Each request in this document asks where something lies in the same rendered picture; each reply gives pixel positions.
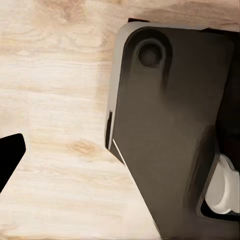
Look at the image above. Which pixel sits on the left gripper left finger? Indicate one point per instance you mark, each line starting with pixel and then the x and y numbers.
pixel 12 150

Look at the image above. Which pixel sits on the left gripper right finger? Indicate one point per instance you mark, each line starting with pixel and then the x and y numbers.
pixel 232 149

